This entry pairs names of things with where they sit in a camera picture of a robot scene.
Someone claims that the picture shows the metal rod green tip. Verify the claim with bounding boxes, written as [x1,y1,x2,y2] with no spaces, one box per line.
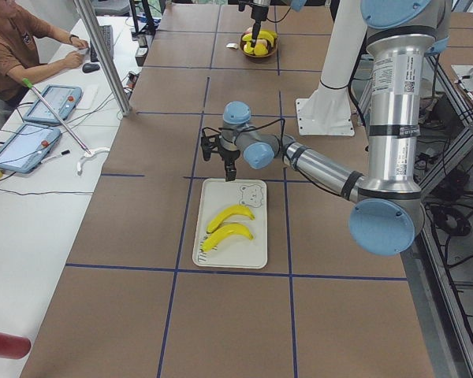
[22,78,91,155]

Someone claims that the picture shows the white bear tray plate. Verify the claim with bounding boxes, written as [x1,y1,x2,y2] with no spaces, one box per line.
[192,178,269,270]

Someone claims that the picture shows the seated person brown shirt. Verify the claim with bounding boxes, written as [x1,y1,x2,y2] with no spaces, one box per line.
[0,1,88,107]

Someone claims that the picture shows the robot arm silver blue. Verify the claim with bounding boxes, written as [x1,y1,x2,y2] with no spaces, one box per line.
[201,1,452,256]
[239,0,307,48]

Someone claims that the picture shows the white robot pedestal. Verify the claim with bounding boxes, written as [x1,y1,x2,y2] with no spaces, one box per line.
[296,0,367,136]

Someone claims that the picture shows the black keyboard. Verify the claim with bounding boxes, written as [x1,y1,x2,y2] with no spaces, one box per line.
[90,25,114,63]

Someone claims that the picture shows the red cylinder bottle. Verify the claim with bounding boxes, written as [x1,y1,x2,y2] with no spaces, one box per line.
[0,332,32,359]

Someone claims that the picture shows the lower teach pendant tablet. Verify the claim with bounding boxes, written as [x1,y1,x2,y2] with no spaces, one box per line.
[0,122,61,173]

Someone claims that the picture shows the aluminium frame post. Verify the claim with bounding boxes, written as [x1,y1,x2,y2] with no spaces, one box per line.
[74,0,132,117]

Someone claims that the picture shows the upper teach pendant tablet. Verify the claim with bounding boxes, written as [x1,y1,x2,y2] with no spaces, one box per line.
[23,84,83,126]

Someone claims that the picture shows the yellow lemon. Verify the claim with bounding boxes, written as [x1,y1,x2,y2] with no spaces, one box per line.
[253,43,268,56]

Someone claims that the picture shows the black computer mouse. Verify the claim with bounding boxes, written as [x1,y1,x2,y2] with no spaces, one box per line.
[82,63,100,73]

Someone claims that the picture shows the teach pendant tablet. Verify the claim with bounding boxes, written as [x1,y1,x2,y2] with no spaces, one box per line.
[23,84,83,126]
[0,122,61,173]

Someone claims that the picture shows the yellow banana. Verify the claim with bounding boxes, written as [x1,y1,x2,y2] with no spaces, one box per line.
[207,204,255,233]
[259,29,277,46]
[201,223,254,252]

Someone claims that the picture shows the woven brown basket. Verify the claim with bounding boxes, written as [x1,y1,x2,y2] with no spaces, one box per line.
[240,29,278,58]

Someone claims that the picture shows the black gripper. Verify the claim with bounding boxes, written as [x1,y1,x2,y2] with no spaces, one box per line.
[218,137,240,182]
[250,0,269,48]

